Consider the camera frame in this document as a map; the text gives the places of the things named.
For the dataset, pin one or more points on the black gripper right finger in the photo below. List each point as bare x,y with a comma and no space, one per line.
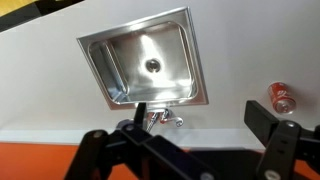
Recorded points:
285,142

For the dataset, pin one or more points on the chrome sink faucet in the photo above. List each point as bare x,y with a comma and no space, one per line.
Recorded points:
150,117

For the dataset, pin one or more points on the stainless steel sink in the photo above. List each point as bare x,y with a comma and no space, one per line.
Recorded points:
152,60

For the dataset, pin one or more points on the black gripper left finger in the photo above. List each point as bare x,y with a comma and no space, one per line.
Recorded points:
148,157

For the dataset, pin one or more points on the red soda can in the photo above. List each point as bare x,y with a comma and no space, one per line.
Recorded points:
281,99

